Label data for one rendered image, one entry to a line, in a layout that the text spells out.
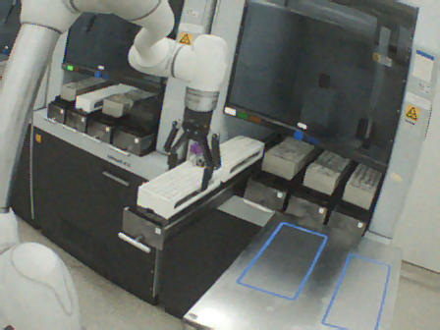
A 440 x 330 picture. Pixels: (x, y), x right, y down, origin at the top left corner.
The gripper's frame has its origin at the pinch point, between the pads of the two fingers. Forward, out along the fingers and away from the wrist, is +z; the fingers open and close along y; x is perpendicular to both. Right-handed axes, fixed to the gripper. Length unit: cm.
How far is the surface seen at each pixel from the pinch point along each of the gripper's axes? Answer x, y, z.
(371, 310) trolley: -26, 66, 4
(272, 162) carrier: 31.0, 13.1, 0.4
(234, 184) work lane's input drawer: 17.6, 6.9, 5.8
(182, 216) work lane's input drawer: -12.0, 6.1, 5.2
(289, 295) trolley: -30, 44, 4
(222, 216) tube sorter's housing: 23.4, 2.8, 21.4
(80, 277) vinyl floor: 18, -63, 86
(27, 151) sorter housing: 24, -109, 34
